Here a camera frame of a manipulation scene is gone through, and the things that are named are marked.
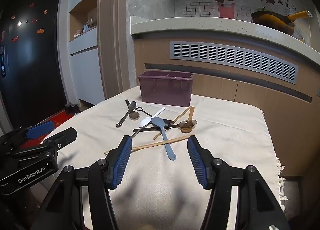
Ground dark shoes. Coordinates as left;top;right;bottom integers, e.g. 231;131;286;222
64;103;82;115

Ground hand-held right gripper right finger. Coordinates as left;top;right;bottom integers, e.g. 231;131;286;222
187;135;290;230

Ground white and wood shelf cabinet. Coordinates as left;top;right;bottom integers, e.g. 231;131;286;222
67;0;105;108

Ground black plastic spoon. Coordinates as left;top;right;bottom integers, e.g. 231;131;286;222
136;106;175;126

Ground dark brown translucent spoon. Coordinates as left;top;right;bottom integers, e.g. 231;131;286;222
132;119;198;134

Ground cream tablecloth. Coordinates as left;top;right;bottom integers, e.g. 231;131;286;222
40;85;288;230

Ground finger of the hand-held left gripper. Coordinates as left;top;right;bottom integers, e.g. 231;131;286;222
10;127;77;160
0;120;55;156

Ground wooden cabinet front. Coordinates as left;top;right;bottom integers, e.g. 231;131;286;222
134;36;320;178

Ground red doormat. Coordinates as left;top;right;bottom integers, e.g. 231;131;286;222
20;108;78;149

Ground group of fridge magnets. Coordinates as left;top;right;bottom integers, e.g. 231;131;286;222
0;0;59;78

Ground white plastic spoon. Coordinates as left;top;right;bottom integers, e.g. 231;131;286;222
139;107;166;128

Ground black slotted utensil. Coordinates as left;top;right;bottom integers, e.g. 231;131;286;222
116;110;132;128

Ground shelf clutter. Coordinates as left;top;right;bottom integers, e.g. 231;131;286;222
74;17;97;38

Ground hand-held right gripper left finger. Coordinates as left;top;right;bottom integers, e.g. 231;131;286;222
31;135;133;230

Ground black refrigerator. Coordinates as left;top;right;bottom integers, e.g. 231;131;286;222
0;0;68;130

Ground pan with yellow handle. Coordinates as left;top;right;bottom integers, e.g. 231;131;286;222
251;10;313;37

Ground purple plastic utensil box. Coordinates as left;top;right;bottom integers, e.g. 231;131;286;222
137;71;194;107

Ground speckled stone countertop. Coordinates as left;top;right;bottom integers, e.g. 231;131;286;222
130;16;320;70

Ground wooden door frame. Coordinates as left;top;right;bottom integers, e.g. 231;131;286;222
99;0;130;100

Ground grey metal utensil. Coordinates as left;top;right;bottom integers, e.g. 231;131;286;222
130;120;152;139

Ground grey vent grille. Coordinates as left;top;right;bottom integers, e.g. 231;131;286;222
170;41;299;85

